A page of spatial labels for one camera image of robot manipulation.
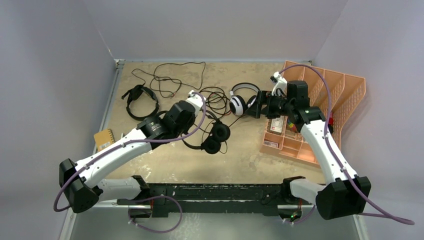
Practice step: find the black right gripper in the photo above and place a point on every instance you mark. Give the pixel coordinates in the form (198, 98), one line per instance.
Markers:
(255, 110)

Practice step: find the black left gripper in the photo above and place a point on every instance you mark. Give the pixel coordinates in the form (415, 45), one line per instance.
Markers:
(186, 130)

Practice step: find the black over-ear headphones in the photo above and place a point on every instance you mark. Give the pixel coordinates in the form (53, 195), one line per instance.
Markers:
(219, 133)

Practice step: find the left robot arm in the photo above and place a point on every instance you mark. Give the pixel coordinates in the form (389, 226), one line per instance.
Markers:
(83, 183)

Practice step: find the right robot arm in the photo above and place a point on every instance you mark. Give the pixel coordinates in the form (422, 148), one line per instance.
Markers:
(344, 192)

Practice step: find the white and black headphones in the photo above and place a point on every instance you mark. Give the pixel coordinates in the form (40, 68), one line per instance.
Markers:
(238, 105)

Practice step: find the large white staples box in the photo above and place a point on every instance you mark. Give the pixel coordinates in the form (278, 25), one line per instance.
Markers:
(277, 125)

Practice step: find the white box in front tray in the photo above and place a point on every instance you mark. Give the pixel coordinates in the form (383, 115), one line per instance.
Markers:
(271, 144)

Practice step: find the black headband headset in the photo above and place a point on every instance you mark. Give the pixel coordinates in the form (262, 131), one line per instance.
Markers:
(141, 102)

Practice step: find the peach plastic file organizer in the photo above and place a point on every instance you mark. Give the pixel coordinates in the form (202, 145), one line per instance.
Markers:
(328, 91)

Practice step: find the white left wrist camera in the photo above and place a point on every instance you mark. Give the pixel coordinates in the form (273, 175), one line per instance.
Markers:
(197, 100)

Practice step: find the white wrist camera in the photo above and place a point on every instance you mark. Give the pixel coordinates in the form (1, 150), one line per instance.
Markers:
(280, 84)
(197, 100)

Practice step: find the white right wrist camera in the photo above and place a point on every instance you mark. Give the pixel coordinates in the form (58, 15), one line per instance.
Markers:
(280, 84)

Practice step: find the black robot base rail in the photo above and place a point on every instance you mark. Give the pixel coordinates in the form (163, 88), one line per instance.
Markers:
(161, 199)

